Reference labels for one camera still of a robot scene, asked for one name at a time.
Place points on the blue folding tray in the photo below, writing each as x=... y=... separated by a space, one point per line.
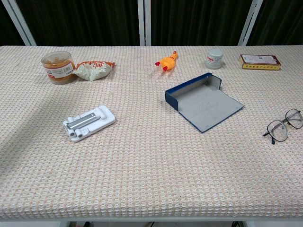
x=206 y=106

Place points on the white frame post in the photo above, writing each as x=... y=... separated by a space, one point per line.
x=21 y=26
x=144 y=23
x=249 y=23

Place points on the orange white snack bag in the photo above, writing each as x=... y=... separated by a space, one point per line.
x=92 y=69

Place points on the white folding phone stand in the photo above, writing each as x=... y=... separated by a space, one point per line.
x=88 y=123

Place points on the beige waffle tablecloth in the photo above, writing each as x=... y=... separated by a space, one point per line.
x=146 y=165

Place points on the clear jar with orange snack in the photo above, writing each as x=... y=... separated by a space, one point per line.
x=58 y=68

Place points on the black rimmed eyeglasses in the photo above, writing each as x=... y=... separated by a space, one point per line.
x=278 y=131

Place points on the dark curtain panel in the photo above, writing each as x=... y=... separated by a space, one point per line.
x=7 y=35
x=281 y=21
x=82 y=21
x=198 y=21

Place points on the flat red yellow carton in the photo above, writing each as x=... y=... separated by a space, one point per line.
x=259 y=62

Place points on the small white grey jar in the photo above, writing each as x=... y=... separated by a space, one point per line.
x=215 y=59

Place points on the yellow rubber chicken toy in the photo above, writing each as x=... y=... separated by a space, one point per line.
x=168 y=61

